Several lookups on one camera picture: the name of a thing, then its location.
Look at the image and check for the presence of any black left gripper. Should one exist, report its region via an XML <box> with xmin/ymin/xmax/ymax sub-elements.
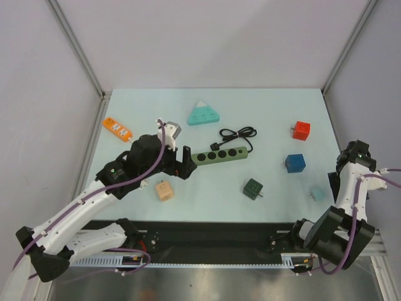
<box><xmin>140</xmin><ymin>139</ymin><xmax>196</xmax><ymax>179</ymax></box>

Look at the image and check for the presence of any light blue plug charger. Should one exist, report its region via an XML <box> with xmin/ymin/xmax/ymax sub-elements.
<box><xmin>309</xmin><ymin>187</ymin><xmax>326</xmax><ymax>201</ymax></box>

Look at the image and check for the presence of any blue cube socket adapter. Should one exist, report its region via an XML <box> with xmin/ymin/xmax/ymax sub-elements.
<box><xmin>284</xmin><ymin>154</ymin><xmax>306</xmax><ymax>174</ymax></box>

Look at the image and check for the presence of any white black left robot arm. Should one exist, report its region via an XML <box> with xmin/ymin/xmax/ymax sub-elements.
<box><xmin>16</xmin><ymin>135</ymin><xmax>197</xmax><ymax>282</ymax></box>

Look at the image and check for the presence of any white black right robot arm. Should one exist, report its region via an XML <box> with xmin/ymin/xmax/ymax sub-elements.
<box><xmin>289</xmin><ymin>140</ymin><xmax>387</xmax><ymax>275</ymax></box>

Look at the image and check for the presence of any beige cube socket adapter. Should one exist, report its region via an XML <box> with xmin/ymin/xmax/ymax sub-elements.
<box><xmin>155</xmin><ymin>181</ymin><xmax>175</xmax><ymax>201</ymax></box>

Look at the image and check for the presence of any green power strip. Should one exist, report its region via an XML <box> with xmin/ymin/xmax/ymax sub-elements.
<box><xmin>191</xmin><ymin>147</ymin><xmax>249</xmax><ymax>166</ymax></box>

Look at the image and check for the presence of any teal mountain-shaped power strip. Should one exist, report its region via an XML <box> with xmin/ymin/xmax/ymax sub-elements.
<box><xmin>187</xmin><ymin>100</ymin><xmax>220</xmax><ymax>126</ymax></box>

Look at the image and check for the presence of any red cube socket adapter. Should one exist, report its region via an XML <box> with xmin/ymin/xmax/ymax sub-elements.
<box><xmin>291</xmin><ymin>121</ymin><xmax>311</xmax><ymax>141</ymax></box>

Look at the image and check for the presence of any orange power strip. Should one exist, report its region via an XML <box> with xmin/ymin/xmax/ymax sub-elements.
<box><xmin>102</xmin><ymin>117</ymin><xmax>133</xmax><ymax>142</ymax></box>

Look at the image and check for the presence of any dark green cube socket adapter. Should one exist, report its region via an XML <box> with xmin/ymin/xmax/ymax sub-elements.
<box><xmin>242</xmin><ymin>178</ymin><xmax>263</xmax><ymax>200</ymax></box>

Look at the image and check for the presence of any black coiled power cord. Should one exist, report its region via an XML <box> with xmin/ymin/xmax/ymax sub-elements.
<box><xmin>209</xmin><ymin>126</ymin><xmax>258</xmax><ymax>154</ymax></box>

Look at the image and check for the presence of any white cable duct rail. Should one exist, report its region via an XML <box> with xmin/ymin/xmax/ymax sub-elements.
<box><xmin>71</xmin><ymin>252</ymin><xmax>313</xmax><ymax>269</ymax></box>

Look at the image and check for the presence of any left aluminium frame post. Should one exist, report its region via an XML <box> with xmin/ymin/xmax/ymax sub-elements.
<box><xmin>43</xmin><ymin>0</ymin><xmax>110</xmax><ymax>101</ymax></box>

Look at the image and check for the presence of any aluminium frame post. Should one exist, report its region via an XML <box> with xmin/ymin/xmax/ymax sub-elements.
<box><xmin>43</xmin><ymin>0</ymin><xmax>110</xmax><ymax>101</ymax></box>
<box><xmin>321</xmin><ymin>0</ymin><xmax>380</xmax><ymax>98</ymax></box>

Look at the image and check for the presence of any right aluminium frame post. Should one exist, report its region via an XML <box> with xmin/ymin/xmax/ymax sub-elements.
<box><xmin>321</xmin><ymin>0</ymin><xmax>380</xmax><ymax>98</ymax></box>

